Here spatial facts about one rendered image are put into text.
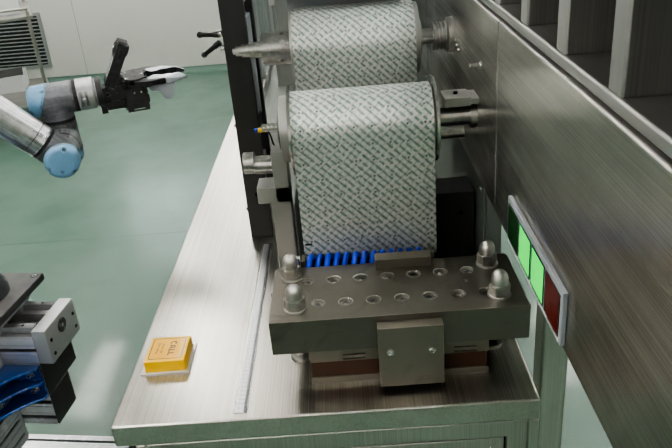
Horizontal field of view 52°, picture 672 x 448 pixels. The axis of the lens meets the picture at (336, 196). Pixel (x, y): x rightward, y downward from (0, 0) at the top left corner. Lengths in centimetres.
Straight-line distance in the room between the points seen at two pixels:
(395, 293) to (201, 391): 35
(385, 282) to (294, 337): 18
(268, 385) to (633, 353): 68
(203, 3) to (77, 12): 119
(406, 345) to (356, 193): 28
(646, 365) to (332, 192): 70
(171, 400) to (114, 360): 172
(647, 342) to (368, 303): 58
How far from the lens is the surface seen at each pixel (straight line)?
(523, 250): 93
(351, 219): 121
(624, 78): 63
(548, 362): 162
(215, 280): 147
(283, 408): 113
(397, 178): 118
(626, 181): 61
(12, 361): 180
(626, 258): 63
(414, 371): 112
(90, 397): 276
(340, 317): 108
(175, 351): 125
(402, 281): 115
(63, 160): 162
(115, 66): 172
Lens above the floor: 164
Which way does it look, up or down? 25 degrees down
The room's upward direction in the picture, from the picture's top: 5 degrees counter-clockwise
